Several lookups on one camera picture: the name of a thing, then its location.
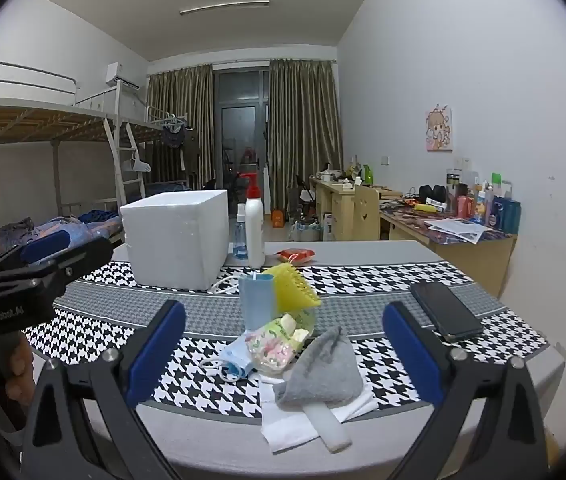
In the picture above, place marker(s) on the wooden desk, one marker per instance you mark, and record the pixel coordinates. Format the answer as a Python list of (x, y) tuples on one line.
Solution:
[(335, 210), (463, 265)]

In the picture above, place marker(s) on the white metal bunk bed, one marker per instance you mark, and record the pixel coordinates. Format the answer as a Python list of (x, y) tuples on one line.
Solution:
[(150, 112), (38, 120)]

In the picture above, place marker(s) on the white foam strip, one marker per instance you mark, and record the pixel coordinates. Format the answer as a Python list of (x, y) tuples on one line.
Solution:
[(330, 432)]

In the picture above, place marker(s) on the blue spray bottle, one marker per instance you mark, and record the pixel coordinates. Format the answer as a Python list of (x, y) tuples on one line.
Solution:
[(239, 240)]

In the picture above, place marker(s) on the orange bag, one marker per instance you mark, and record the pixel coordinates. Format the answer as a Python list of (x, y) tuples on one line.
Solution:
[(277, 217)]

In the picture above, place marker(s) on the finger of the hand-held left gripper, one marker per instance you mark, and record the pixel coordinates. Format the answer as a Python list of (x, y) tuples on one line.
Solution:
[(85, 257), (45, 247)]

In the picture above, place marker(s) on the white plastic bag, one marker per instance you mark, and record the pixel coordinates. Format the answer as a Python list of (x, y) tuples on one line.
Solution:
[(139, 164)]

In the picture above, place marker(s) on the black pouch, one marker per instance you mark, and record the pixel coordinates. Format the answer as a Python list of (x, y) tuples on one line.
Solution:
[(432, 193)]

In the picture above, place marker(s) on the dark hanging clothes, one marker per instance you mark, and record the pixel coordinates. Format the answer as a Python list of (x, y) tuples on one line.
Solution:
[(175, 137)]

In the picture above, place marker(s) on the ceiling tube light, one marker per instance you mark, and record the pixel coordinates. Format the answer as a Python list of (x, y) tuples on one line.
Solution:
[(223, 8)]

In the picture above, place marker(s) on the gray sock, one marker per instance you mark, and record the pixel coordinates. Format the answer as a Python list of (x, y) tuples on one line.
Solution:
[(323, 370)]

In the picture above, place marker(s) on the black smartphone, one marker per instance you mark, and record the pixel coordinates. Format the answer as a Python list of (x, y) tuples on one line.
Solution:
[(445, 310)]

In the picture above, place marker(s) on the printed paper sheets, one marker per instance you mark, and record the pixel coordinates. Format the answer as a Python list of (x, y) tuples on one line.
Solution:
[(458, 230)]

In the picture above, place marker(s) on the wooden chair smiley cutout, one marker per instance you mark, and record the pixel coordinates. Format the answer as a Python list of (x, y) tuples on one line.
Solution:
[(367, 215)]

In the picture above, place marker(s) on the white tissue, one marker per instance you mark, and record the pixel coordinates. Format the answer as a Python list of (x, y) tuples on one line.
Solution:
[(283, 430)]

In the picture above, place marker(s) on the houndstooth tablecloth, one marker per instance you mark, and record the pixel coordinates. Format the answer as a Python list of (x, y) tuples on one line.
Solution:
[(388, 280)]

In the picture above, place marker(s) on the white wall box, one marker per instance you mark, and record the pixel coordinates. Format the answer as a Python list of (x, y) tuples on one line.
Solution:
[(466, 162)]

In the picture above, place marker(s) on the white foam box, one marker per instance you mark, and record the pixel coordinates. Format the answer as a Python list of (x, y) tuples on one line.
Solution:
[(173, 240)]

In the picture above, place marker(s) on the blue patterned quilt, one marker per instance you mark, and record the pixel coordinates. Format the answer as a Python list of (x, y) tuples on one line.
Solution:
[(53, 230)]

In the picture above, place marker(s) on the yellow tube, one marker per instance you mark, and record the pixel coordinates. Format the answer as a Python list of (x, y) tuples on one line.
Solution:
[(423, 206)]

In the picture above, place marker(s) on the brown curtain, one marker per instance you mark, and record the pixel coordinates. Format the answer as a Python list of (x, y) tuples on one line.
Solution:
[(183, 120), (303, 130)]

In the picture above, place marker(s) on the pile of desk clutter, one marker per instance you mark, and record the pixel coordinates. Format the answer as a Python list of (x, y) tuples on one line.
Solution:
[(335, 174)]

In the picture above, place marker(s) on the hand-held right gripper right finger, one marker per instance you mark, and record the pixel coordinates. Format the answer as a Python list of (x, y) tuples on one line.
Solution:
[(413, 355)]

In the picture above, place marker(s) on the glass balcony door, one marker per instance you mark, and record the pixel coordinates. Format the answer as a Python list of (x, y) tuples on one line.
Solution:
[(240, 110)]

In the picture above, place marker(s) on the white pump bottle red cap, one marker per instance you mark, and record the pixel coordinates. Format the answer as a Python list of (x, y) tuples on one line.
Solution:
[(255, 230)]

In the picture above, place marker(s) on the green plastic object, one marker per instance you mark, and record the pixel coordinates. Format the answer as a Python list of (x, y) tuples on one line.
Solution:
[(367, 174)]

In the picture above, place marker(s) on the yellow foam net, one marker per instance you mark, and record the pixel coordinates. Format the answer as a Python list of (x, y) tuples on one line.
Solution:
[(293, 290)]

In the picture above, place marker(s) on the white air conditioner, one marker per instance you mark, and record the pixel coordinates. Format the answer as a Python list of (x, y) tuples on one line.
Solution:
[(123, 77)]

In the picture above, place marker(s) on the cluster of toiletry bottles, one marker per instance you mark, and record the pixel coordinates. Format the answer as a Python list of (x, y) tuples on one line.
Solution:
[(498, 210)]

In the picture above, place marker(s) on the white blue carton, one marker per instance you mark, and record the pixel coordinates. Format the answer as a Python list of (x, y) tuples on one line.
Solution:
[(329, 221)]

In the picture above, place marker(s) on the blue face mask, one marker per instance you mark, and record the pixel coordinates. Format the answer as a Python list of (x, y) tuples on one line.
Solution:
[(235, 357), (257, 305)]

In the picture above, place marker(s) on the dark thermos flask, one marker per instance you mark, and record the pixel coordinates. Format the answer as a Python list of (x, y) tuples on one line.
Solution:
[(453, 187)]

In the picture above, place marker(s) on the clear candy bag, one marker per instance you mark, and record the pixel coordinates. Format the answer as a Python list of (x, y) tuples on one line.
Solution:
[(273, 345)]

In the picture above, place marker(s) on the cartoon wall poster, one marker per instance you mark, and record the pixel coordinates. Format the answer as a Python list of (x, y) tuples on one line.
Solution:
[(438, 129)]

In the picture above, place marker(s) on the red snack packet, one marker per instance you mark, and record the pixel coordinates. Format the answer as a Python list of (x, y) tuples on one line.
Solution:
[(298, 256)]

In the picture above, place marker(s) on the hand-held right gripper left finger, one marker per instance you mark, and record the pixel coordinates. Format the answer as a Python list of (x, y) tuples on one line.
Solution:
[(158, 350)]

